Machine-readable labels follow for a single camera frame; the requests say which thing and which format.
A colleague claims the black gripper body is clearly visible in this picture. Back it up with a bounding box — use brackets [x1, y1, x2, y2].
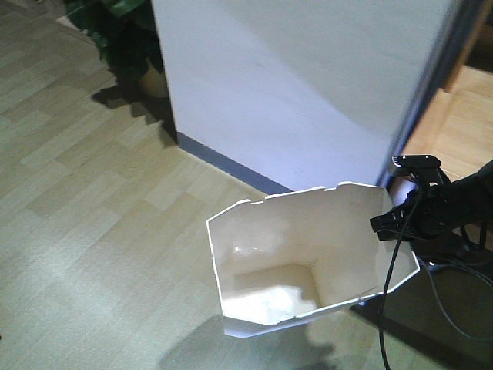
[370, 190, 447, 241]

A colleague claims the white plastic trash bin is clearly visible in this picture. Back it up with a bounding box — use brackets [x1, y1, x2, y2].
[206, 182, 419, 338]

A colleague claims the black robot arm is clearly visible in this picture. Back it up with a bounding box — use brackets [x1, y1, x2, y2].
[370, 154, 492, 241]

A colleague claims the wooden desk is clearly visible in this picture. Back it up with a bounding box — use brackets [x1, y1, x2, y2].
[404, 1, 492, 180]

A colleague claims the green potted plant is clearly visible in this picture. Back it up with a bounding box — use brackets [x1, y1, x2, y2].
[63, 0, 169, 98]

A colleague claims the black camera cable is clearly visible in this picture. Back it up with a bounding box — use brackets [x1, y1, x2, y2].
[377, 180, 424, 370]

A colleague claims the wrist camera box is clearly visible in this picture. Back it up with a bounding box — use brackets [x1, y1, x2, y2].
[387, 154, 441, 177]

